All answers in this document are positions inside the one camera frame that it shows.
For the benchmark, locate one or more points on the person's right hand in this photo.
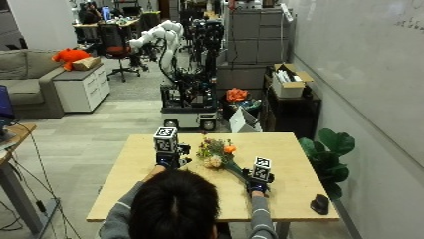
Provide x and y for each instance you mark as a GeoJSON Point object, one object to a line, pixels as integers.
{"type": "Point", "coordinates": [257, 184]}

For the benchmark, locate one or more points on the person's left hand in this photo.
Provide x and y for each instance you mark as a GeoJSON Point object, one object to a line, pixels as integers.
{"type": "Point", "coordinates": [170, 160]}

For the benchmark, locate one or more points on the artificial flower bouquet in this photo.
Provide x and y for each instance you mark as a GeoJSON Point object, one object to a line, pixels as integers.
{"type": "Point", "coordinates": [217, 153]}

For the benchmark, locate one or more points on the white marker cube right glove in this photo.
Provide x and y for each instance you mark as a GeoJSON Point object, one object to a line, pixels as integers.
{"type": "Point", "coordinates": [261, 169]}

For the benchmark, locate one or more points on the white marker cube glove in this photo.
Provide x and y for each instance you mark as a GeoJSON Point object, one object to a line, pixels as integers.
{"type": "Point", "coordinates": [166, 140]}
{"type": "Point", "coordinates": [261, 169]}

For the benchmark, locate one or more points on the white marker cube left glove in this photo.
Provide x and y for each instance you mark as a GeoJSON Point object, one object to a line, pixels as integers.
{"type": "Point", "coordinates": [166, 140]}

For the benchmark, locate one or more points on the the person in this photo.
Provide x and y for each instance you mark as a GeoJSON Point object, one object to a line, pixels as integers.
{"type": "Point", "coordinates": [177, 207]}

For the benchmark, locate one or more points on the black object on table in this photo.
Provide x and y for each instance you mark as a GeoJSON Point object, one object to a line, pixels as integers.
{"type": "Point", "coordinates": [319, 204]}

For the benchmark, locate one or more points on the green leafy potted plant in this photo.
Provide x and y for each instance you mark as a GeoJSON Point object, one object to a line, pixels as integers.
{"type": "Point", "coordinates": [329, 159]}

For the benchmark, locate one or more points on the white folded board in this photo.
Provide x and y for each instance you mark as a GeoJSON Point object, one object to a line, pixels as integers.
{"type": "Point", "coordinates": [242, 121]}

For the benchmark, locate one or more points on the dark wooden shelf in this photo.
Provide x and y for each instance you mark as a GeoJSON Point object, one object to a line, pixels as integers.
{"type": "Point", "coordinates": [289, 113]}

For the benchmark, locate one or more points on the orange cloth bundle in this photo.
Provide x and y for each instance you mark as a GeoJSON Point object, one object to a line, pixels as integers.
{"type": "Point", "coordinates": [237, 94]}

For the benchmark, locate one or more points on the white mobile robot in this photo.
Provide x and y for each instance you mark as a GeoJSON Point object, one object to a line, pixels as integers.
{"type": "Point", "coordinates": [185, 76]}

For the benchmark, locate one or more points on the white drawer cabinet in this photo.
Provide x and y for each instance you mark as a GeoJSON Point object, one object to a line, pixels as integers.
{"type": "Point", "coordinates": [81, 88]}

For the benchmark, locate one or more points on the open cardboard box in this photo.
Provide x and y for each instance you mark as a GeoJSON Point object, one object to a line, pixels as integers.
{"type": "Point", "coordinates": [289, 81]}

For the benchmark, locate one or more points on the brown paper bag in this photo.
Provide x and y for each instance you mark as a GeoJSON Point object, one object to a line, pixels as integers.
{"type": "Point", "coordinates": [85, 63]}

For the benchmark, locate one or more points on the wooden side desk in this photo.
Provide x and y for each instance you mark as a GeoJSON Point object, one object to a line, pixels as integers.
{"type": "Point", "coordinates": [15, 172]}

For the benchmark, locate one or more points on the black office chair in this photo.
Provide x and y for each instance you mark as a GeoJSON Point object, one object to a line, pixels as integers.
{"type": "Point", "coordinates": [116, 46]}

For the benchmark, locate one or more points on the orange plush toy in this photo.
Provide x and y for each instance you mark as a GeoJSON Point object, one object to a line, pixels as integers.
{"type": "Point", "coordinates": [68, 57]}

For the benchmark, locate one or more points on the grey sofa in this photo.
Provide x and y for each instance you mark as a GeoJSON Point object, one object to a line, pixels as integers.
{"type": "Point", "coordinates": [27, 83]}

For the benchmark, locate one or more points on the blue laptop screen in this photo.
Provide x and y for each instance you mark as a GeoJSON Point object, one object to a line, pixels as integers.
{"type": "Point", "coordinates": [6, 103]}

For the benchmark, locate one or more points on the grey filing cabinets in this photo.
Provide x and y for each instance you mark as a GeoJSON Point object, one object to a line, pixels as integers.
{"type": "Point", "coordinates": [258, 36]}

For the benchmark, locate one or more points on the whiteboard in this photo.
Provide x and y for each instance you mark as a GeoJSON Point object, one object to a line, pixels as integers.
{"type": "Point", "coordinates": [366, 66]}

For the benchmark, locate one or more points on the wooden office desk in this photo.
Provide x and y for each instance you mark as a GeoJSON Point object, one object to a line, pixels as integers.
{"type": "Point", "coordinates": [105, 23]}

